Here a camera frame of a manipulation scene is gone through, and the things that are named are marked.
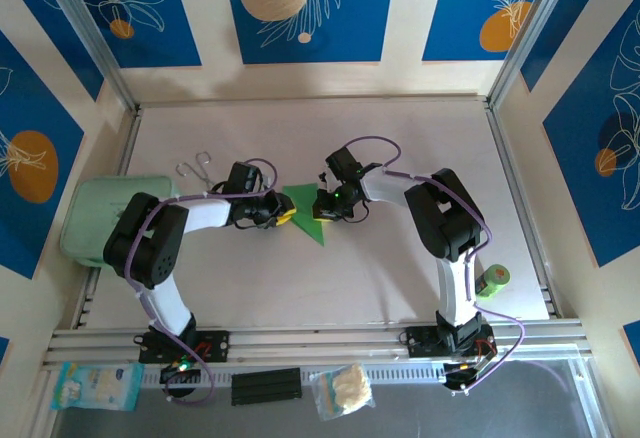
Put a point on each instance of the green cloth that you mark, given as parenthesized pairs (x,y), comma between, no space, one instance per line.
(307,225)

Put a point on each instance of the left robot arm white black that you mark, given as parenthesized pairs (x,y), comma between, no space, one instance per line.
(172,303)

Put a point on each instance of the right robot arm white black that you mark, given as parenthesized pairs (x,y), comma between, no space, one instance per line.
(452,293)

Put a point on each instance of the metal tongs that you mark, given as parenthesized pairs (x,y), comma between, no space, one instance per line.
(194,168)

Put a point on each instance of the mint green zip pouch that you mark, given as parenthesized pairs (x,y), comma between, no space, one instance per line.
(95,213)

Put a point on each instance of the black ribbed block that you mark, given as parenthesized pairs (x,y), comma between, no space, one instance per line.
(267,386)

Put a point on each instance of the clear bag of crackers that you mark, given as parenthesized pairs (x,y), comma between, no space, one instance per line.
(345,390)

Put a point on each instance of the blue white snack packet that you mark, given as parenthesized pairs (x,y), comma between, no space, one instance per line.
(97,387)

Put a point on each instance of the long aluminium frame rail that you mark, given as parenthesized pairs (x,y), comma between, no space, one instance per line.
(320,343)

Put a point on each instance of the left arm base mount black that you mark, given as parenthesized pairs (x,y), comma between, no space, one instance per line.
(215,345)

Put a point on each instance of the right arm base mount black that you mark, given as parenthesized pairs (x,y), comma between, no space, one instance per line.
(420,340)

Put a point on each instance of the aluminium frame post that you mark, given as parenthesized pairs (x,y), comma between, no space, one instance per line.
(85,18)
(530,33)

